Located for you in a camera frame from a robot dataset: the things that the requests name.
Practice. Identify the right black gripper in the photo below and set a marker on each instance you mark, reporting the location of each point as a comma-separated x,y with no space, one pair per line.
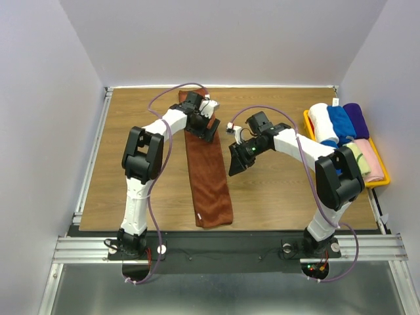
239,160

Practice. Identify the yellow plastic tray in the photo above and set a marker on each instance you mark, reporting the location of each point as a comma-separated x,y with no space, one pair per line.
386,180

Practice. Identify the pink rolled towel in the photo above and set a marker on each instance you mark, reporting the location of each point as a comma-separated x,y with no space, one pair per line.
377,173

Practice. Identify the green cream patterned towel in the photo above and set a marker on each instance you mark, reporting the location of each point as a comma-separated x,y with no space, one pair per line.
361,161

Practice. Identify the purple rolled towel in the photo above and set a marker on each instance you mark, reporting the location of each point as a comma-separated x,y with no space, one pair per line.
356,117

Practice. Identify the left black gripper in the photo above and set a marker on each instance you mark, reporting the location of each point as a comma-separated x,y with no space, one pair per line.
204,132

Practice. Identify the white rolled towel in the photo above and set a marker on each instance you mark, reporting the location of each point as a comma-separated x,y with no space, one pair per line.
323,127

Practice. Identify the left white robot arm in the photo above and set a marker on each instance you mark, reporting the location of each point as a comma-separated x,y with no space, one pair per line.
143,162

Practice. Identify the brown towel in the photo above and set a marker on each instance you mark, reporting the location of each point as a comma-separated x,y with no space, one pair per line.
208,182

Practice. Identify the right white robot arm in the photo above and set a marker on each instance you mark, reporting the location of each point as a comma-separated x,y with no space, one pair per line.
334,175

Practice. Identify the aluminium frame rail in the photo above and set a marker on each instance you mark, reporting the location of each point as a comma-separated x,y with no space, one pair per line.
272,196

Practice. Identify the blue rolled towel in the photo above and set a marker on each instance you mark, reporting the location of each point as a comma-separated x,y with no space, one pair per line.
342,124

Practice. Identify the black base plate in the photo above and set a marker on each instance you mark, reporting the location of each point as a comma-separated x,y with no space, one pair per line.
232,252

